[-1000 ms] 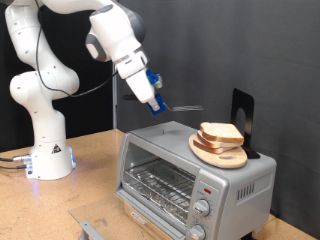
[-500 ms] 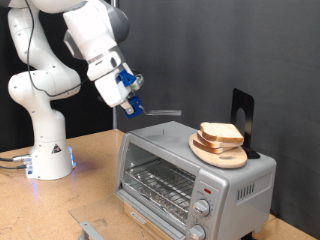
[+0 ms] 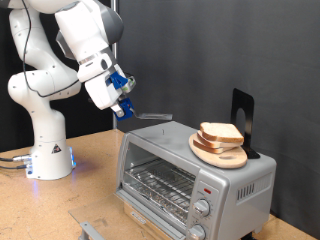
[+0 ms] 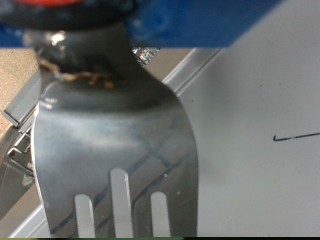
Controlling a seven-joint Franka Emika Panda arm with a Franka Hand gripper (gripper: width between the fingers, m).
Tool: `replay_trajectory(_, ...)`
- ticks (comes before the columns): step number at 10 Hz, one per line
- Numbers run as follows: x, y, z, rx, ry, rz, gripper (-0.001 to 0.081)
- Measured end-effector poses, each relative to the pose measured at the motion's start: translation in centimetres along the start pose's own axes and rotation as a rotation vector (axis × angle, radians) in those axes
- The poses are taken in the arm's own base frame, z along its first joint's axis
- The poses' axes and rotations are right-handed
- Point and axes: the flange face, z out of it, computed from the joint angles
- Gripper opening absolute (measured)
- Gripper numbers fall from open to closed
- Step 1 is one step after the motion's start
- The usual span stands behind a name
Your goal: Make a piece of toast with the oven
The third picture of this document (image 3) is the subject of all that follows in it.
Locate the round wooden board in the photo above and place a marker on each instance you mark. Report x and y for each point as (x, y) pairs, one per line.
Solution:
(226, 160)

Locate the glass toaster oven door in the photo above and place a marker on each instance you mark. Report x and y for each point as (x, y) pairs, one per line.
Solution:
(100, 213)

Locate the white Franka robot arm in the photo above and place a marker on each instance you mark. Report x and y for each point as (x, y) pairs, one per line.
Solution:
(46, 133)

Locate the vertical metal pole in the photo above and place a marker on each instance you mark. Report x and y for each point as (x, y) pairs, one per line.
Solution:
(115, 123)

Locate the silver toaster oven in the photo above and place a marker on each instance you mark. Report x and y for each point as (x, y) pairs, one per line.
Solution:
(220, 186)

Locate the wrist camera on blue mount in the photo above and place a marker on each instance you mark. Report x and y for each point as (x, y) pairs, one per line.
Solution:
(117, 80)

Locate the black metal bookend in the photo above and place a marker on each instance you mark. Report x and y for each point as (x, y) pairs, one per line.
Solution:
(241, 100)

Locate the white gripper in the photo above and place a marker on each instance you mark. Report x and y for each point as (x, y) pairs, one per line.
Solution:
(100, 93)

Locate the spatula with blue block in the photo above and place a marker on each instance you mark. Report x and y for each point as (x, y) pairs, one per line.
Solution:
(128, 108)

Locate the silver oven knob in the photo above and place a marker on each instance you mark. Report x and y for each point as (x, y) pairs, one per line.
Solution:
(202, 208)
(196, 232)

